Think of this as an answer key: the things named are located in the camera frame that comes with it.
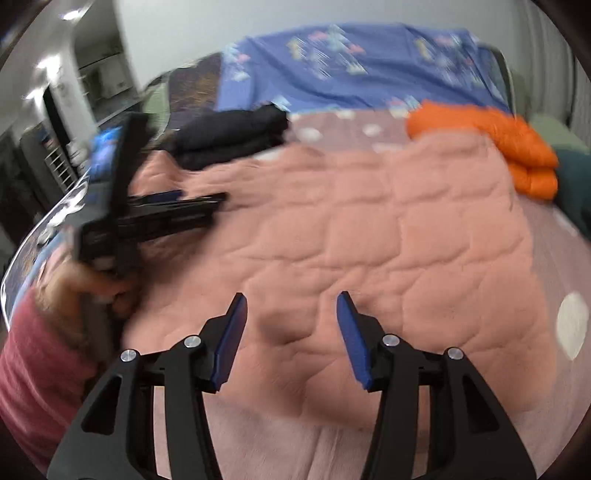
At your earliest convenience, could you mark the dark tree-print blanket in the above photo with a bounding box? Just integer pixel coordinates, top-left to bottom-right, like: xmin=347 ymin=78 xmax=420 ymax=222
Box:
xmin=0 ymin=65 xmax=225 ymax=328

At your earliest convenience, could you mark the dark teal garment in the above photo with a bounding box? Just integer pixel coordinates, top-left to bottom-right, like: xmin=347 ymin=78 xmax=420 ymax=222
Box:
xmin=551 ymin=145 xmax=591 ymax=227

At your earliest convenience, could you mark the white curtain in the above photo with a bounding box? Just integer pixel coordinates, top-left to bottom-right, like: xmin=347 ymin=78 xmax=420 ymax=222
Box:
xmin=522 ymin=0 xmax=591 ymax=139

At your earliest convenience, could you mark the blue tree-print sheet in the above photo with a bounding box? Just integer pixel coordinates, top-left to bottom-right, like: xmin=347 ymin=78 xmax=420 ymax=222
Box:
xmin=217 ymin=23 xmax=511 ymax=114

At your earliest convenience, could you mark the orange garment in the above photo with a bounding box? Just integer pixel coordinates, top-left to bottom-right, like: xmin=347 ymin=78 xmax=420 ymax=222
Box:
xmin=406 ymin=100 xmax=560 ymax=200

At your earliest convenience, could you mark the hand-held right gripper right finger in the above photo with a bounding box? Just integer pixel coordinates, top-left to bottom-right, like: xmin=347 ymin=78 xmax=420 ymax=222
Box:
xmin=336 ymin=291 xmax=539 ymax=480

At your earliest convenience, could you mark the green sofa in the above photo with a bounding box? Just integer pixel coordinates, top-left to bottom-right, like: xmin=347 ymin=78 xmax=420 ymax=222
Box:
xmin=143 ymin=69 xmax=591 ymax=148

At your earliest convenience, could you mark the polka dot blanket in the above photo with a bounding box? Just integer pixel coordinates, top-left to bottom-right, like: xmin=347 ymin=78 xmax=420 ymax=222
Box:
xmin=286 ymin=108 xmax=591 ymax=462

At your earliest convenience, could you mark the pink quilted jacket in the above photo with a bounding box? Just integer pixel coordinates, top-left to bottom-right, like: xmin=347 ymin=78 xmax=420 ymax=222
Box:
xmin=122 ymin=131 xmax=561 ymax=480

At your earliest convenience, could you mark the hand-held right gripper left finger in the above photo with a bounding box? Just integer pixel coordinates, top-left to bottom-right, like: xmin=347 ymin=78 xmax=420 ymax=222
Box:
xmin=46 ymin=292 xmax=249 ymax=480

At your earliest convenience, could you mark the person's left hand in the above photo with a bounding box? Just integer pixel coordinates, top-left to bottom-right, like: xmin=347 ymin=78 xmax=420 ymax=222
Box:
xmin=39 ymin=263 xmax=139 ymax=320

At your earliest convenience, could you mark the black garment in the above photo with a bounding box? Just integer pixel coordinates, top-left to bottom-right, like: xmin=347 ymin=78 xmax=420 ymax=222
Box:
xmin=159 ymin=104 xmax=289 ymax=171

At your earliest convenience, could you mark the person's left forearm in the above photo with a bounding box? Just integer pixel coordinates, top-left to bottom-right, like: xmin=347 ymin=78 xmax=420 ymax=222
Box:
xmin=0 ymin=286 xmax=112 ymax=474

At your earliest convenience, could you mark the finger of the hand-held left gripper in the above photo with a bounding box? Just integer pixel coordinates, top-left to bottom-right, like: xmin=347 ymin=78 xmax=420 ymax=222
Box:
xmin=129 ymin=211 xmax=217 ymax=244
xmin=124 ymin=190 xmax=228 ymax=221

